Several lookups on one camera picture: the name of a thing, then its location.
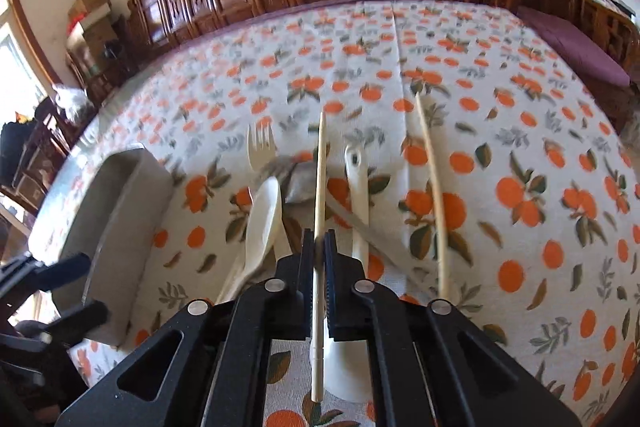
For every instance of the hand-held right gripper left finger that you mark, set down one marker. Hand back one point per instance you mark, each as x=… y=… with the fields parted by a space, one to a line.
x=307 y=267

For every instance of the small wooden cabinet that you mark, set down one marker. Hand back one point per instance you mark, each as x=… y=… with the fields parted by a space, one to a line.
x=97 y=62

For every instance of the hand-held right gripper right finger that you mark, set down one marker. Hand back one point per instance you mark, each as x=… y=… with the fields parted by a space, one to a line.
x=331 y=267

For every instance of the cream plastic spoon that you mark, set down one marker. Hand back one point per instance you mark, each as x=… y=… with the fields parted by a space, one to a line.
x=262 y=222

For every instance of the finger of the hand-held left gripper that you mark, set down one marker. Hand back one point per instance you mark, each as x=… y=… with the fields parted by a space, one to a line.
x=82 y=317
x=60 y=269

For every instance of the wooden chopstick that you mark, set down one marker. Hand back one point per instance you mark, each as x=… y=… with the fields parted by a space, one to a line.
x=430 y=167
x=320 y=167

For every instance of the orange print tablecloth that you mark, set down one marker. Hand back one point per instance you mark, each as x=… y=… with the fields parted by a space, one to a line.
x=500 y=132

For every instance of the white plastic bag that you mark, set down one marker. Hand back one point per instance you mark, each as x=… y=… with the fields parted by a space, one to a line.
x=72 y=99

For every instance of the grey utensil tray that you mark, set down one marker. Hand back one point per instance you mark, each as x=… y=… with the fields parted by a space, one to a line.
x=120 y=217

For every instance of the stack of cardboard boxes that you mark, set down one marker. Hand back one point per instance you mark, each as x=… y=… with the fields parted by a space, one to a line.
x=90 y=12

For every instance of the cream plastic fork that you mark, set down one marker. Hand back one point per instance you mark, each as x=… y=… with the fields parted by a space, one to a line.
x=262 y=154

